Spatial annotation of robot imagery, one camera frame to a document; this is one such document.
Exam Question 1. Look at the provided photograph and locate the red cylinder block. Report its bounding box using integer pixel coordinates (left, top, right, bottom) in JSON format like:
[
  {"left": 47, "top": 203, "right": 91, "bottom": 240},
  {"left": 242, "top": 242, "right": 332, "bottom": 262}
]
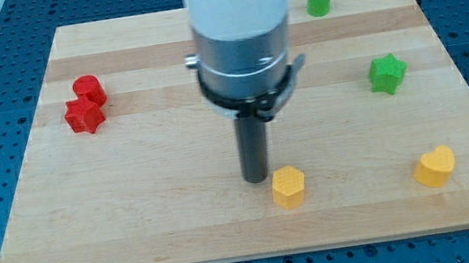
[{"left": 72, "top": 75, "right": 107, "bottom": 106}]

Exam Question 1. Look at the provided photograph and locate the red star block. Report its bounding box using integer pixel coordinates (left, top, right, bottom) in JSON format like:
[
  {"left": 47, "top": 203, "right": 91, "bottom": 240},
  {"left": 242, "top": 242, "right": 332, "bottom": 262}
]
[{"left": 65, "top": 97, "right": 106, "bottom": 134}]

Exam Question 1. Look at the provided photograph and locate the yellow hexagon block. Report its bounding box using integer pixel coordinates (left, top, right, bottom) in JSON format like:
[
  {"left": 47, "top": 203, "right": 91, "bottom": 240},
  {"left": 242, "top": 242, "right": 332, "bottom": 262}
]
[{"left": 271, "top": 165, "right": 305, "bottom": 210}]

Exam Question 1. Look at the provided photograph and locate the black clamp ring with lever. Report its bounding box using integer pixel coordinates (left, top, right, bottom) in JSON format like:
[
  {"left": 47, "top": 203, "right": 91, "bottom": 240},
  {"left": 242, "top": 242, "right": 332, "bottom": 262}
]
[{"left": 195, "top": 52, "right": 314, "bottom": 131}]

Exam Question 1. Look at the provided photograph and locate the green star block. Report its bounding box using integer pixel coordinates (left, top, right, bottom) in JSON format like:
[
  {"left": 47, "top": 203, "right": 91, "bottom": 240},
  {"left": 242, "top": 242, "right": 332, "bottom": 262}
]
[{"left": 368, "top": 54, "right": 408, "bottom": 95}]

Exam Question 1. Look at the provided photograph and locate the green cylinder block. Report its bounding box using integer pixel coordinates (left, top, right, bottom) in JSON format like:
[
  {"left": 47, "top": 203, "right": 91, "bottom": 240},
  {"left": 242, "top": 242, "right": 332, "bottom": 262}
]
[{"left": 306, "top": 0, "right": 331, "bottom": 17}]

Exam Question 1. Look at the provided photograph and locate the wooden board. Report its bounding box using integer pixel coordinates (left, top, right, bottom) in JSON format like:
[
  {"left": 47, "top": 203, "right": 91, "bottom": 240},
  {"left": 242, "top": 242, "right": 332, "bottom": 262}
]
[{"left": 0, "top": 0, "right": 469, "bottom": 263}]

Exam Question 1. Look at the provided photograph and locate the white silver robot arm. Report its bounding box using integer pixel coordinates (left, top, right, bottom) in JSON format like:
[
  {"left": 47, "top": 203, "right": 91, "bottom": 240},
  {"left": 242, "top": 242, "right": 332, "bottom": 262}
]
[{"left": 183, "top": 0, "right": 305, "bottom": 119}]

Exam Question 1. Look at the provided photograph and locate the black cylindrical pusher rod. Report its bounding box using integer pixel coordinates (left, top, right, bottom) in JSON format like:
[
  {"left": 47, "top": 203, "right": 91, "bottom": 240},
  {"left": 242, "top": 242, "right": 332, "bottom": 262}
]
[{"left": 233, "top": 116, "right": 268, "bottom": 184}]

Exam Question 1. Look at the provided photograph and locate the yellow heart block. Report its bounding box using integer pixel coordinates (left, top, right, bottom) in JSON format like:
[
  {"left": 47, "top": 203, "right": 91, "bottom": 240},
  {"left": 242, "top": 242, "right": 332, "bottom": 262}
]
[{"left": 413, "top": 145, "right": 456, "bottom": 188}]

